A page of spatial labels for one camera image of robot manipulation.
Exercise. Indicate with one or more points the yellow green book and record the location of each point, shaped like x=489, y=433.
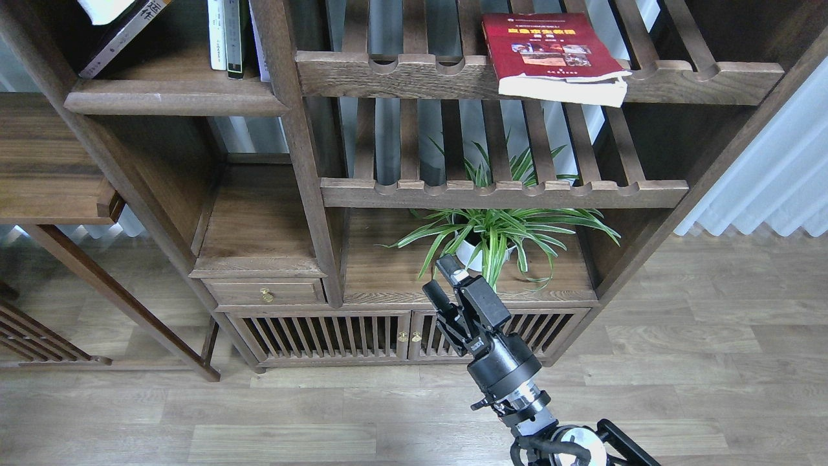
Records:
x=104, y=12

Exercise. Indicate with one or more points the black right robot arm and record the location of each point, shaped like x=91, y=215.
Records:
x=539, y=439

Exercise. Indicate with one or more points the dark wooden bookshelf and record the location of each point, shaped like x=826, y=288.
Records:
x=291, y=185

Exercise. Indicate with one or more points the red book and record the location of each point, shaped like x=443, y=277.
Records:
x=553, y=56

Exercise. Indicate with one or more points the white book behind post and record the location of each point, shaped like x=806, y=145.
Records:
x=260, y=53

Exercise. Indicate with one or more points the white upright book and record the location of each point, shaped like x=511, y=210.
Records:
x=217, y=42

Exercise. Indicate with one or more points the wooden side table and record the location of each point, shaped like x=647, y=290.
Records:
x=48, y=180

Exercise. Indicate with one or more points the maroon book white characters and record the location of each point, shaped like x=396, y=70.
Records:
x=120, y=33

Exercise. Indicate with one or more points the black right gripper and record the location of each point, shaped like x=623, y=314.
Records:
x=501, y=362

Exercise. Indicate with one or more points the brass drawer knob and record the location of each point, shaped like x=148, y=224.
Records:
x=266, y=295

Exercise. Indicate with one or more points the dark green upright book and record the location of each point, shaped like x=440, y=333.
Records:
x=236, y=34

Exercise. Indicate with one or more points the green spider plant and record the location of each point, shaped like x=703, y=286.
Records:
x=533, y=230

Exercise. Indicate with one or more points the white curtain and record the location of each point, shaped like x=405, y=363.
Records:
x=779, y=183

